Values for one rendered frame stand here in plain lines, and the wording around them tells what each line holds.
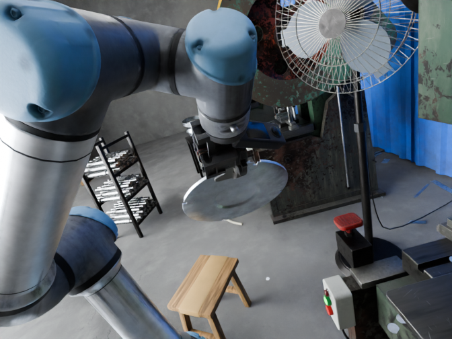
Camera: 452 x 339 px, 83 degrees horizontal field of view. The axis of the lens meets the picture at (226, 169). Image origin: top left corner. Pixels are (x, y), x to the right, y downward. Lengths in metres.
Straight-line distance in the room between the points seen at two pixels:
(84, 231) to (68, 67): 0.39
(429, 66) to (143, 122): 6.84
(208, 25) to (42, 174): 0.21
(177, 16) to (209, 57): 6.75
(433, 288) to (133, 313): 0.58
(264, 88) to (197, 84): 1.36
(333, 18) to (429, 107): 0.63
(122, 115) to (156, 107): 0.91
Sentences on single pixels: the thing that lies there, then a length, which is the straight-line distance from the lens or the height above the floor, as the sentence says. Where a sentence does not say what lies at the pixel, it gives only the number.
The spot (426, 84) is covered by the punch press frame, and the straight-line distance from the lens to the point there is 0.62.
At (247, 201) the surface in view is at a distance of 0.74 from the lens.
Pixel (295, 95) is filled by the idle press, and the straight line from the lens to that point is 1.70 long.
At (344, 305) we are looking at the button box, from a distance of 0.84.
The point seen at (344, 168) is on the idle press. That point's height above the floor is 0.30.
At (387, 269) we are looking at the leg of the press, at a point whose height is 0.64.
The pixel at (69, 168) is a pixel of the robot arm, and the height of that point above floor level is 1.21.
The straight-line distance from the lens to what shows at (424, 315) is 0.61.
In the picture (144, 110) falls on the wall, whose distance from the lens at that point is 7.10.
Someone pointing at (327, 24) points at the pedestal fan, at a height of 1.29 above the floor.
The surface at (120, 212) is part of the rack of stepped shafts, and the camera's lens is 2.73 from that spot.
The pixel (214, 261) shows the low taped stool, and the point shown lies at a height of 0.33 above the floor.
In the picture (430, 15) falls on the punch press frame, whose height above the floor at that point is 1.24.
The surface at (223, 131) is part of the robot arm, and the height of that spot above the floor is 1.17.
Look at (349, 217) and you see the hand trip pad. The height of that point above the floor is 0.76.
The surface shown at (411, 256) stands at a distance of 0.82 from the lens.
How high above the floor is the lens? 1.25
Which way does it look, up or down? 21 degrees down
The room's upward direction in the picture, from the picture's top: 16 degrees counter-clockwise
